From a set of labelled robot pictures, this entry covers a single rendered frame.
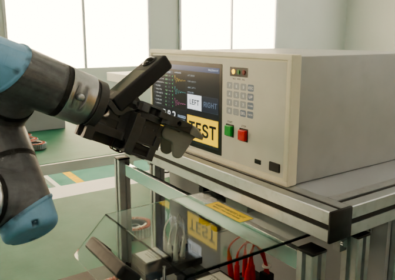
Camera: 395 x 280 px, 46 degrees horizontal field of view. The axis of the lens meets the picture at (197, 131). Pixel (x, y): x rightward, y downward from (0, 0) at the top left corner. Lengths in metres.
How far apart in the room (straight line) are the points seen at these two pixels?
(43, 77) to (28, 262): 0.83
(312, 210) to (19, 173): 0.40
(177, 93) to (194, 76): 0.08
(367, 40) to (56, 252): 7.40
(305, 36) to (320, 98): 7.10
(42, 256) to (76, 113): 0.80
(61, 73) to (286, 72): 0.33
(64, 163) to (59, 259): 1.05
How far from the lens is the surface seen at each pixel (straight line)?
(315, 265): 0.69
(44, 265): 1.34
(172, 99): 0.98
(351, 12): 8.57
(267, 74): 0.74
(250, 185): 0.76
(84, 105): 0.64
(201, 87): 0.89
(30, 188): 0.63
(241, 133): 0.79
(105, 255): 0.65
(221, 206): 0.79
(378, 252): 0.82
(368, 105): 0.86
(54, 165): 2.34
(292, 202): 0.70
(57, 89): 0.63
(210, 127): 0.87
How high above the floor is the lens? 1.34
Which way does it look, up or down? 11 degrees down
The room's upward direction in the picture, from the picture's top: straight up
